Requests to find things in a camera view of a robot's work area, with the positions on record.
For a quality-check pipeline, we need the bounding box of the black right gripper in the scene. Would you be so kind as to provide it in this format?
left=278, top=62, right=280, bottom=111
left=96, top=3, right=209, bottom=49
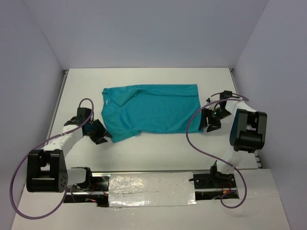
left=199, top=107, right=232, bottom=132

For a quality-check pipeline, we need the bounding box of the teal t shirt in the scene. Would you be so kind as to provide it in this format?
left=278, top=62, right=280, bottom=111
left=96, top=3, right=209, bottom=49
left=101, top=84, right=203, bottom=143

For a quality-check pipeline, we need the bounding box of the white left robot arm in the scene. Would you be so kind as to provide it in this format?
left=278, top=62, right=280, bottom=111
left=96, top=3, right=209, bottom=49
left=26, top=107, right=112, bottom=193

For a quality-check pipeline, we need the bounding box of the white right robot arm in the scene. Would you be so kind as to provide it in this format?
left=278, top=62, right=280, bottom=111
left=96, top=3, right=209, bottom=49
left=199, top=91, right=267, bottom=187

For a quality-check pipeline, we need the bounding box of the white foam cover block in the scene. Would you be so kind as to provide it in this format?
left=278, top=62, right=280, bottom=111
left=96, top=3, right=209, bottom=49
left=108, top=172, right=196, bottom=207

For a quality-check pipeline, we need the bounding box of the white front cover board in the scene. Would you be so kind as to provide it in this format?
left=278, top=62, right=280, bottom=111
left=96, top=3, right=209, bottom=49
left=12, top=169, right=290, bottom=230

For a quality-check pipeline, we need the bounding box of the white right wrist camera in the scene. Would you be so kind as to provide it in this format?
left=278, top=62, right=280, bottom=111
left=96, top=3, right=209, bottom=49
left=206, top=95, right=216, bottom=104

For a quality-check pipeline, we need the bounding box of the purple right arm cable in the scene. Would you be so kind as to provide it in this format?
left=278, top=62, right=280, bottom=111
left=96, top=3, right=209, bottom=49
left=186, top=93, right=250, bottom=209

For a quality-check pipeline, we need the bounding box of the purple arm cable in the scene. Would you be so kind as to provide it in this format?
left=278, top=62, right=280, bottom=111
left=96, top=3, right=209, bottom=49
left=9, top=98, right=94, bottom=220
left=186, top=93, right=250, bottom=209

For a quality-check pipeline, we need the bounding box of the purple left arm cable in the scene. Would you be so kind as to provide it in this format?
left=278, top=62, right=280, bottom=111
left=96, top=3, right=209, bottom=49
left=9, top=98, right=94, bottom=220

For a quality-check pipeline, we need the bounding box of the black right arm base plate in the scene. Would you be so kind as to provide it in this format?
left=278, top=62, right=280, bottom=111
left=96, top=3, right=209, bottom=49
left=189, top=172, right=236, bottom=190

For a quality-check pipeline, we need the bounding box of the silver mounting rail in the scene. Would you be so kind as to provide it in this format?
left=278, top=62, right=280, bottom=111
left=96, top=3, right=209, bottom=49
left=72, top=172, right=235, bottom=195

